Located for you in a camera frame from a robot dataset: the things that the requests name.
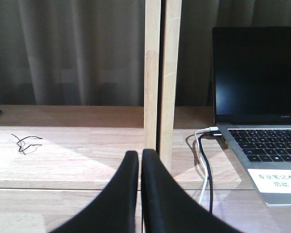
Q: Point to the silver laptop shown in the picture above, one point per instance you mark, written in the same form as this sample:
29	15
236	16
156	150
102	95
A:
251	71

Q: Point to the grey curtain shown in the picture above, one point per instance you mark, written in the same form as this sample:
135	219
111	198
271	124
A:
198	17

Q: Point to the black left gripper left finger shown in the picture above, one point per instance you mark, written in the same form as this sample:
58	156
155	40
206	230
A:
113	210

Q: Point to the wooden shelf unit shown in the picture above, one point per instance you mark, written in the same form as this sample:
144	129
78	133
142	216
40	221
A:
157	80

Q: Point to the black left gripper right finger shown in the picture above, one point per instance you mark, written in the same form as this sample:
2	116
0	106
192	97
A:
167	208

